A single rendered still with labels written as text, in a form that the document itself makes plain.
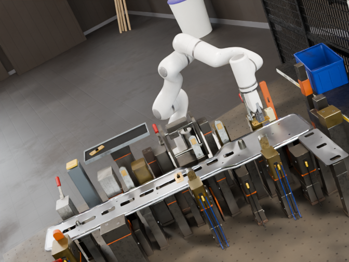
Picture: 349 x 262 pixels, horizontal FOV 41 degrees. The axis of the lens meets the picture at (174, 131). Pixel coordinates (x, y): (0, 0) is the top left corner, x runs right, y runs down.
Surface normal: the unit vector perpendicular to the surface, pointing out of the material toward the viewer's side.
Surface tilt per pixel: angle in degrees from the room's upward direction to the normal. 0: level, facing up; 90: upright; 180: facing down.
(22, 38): 90
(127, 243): 90
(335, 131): 90
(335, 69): 90
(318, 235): 0
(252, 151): 0
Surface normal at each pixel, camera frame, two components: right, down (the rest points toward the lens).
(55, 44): 0.43, 0.26
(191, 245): -0.38, -0.82
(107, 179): 0.18, 0.38
